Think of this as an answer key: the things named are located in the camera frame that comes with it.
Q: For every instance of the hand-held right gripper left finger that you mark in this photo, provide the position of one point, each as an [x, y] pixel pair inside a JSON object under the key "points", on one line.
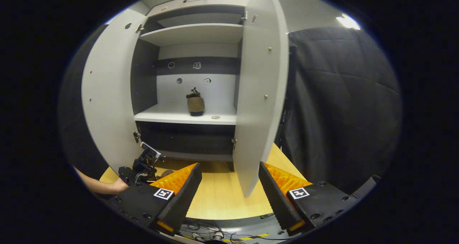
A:
{"points": [[183, 201]]}

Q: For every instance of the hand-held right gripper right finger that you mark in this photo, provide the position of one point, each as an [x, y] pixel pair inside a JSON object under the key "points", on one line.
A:
{"points": [[274, 201]]}

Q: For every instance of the white shoe cabinet door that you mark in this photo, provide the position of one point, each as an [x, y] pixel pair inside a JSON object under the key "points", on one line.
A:
{"points": [[107, 93], [258, 93]]}

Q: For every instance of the white shoe cabinet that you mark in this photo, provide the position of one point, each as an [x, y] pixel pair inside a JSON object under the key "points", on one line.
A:
{"points": [[193, 34]]}

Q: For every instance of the metal door hinge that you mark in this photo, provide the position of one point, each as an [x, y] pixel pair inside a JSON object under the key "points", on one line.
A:
{"points": [[245, 16], [139, 28], [136, 136], [233, 142]]}

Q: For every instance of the yellow black floor tape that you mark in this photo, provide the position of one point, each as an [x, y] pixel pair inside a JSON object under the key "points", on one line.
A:
{"points": [[251, 237]]}

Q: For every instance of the rectangular ceiling light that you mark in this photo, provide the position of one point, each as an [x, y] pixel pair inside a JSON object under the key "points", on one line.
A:
{"points": [[348, 22]]}

